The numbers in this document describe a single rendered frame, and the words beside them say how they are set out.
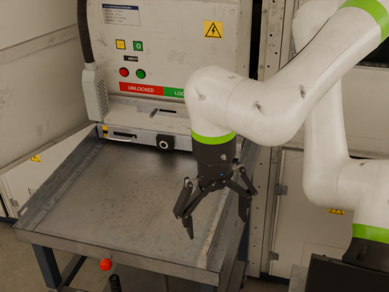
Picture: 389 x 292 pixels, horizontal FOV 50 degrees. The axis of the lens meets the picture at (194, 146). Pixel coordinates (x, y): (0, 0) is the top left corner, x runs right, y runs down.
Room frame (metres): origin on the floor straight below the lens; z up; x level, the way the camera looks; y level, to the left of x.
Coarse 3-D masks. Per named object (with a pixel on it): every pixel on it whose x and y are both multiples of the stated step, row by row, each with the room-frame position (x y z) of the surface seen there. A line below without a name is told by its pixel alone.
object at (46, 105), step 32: (0, 0) 1.31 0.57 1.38; (32, 0) 1.39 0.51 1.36; (64, 0) 1.48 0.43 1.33; (0, 32) 1.28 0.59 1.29; (32, 32) 1.37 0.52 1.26; (64, 32) 1.44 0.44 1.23; (0, 64) 1.24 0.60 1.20; (32, 64) 1.34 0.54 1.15; (64, 64) 1.44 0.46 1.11; (0, 96) 1.24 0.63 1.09; (32, 96) 1.32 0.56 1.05; (64, 96) 1.42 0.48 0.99; (0, 128) 1.21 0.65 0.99; (32, 128) 1.30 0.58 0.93; (64, 128) 1.39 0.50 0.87; (0, 160) 1.18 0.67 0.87
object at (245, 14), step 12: (204, 0) 1.21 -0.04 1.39; (216, 0) 1.20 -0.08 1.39; (228, 0) 1.18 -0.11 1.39; (240, 0) 1.19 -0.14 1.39; (252, 0) 1.38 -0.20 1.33; (240, 12) 1.19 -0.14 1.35; (240, 24) 1.20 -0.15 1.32; (240, 36) 1.21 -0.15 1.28; (240, 48) 1.21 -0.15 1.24; (240, 60) 1.22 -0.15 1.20; (240, 72) 1.23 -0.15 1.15
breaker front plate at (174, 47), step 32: (96, 0) 1.31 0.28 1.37; (128, 0) 1.28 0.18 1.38; (160, 0) 1.25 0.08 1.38; (192, 0) 1.22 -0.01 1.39; (96, 32) 1.32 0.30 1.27; (128, 32) 1.28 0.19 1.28; (160, 32) 1.25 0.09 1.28; (192, 32) 1.22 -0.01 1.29; (224, 32) 1.19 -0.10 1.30; (96, 64) 1.32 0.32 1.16; (128, 64) 1.29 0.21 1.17; (160, 64) 1.25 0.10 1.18; (192, 64) 1.22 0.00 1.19; (224, 64) 1.19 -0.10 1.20; (128, 96) 1.29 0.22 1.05; (160, 96) 1.25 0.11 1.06; (160, 128) 1.26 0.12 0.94
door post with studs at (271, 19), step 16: (272, 0) 1.34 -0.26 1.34; (272, 16) 1.34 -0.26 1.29; (272, 32) 1.34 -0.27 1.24; (272, 48) 1.34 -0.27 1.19; (272, 64) 1.34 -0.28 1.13; (256, 208) 1.34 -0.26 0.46; (256, 224) 1.34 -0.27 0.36; (256, 240) 1.34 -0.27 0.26; (256, 256) 1.34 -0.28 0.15; (256, 272) 1.34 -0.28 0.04
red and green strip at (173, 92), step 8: (120, 88) 1.30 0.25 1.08; (128, 88) 1.29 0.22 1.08; (136, 88) 1.28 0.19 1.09; (144, 88) 1.27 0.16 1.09; (152, 88) 1.26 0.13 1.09; (160, 88) 1.25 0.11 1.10; (168, 88) 1.24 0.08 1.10; (176, 88) 1.23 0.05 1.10; (168, 96) 1.24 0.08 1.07; (176, 96) 1.24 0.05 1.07
